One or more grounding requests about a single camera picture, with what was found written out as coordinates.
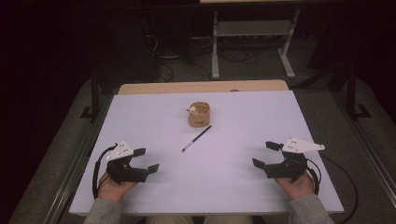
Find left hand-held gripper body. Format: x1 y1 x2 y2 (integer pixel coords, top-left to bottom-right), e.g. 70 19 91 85
106 139 149 184

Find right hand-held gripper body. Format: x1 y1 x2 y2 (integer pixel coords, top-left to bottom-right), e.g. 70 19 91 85
263 137 326 183

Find black pen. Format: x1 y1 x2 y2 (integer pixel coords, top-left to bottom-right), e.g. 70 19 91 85
181 124 213 153

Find round wooden pen holder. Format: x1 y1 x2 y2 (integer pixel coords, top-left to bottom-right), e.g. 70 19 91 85
187 101 211 128

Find person's right hand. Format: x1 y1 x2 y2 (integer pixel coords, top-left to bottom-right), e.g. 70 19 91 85
274 171 316 200

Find person's left hand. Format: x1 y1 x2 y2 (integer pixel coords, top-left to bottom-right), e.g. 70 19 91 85
97 172 138 203

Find white table board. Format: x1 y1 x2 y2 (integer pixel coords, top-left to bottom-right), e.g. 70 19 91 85
68 90 345 217

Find person's left leg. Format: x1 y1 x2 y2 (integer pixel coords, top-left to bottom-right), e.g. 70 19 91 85
146 215 194 224

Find person's leg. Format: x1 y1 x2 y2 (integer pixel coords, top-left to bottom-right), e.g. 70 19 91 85
146 215 194 224
204 215 254 224

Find person's right leg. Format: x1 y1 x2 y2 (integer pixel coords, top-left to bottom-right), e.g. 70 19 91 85
204 215 254 224

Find black metal stand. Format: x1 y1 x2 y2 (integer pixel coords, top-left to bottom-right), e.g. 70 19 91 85
79 66 102 122
345 63 372 122

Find wooden table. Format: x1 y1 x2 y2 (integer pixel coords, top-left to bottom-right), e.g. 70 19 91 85
118 79 290 96

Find metal floor rail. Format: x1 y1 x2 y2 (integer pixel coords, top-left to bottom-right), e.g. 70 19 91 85
332 92 396 200
43 92 114 224

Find right hand-held gripper cable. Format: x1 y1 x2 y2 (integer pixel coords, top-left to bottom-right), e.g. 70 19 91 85
306 154 359 224

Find bundle of floor cables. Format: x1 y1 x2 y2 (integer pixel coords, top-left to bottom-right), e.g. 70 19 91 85
143 18 260 82

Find white metal desk frame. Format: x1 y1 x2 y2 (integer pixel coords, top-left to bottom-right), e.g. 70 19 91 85
210 8 302 80

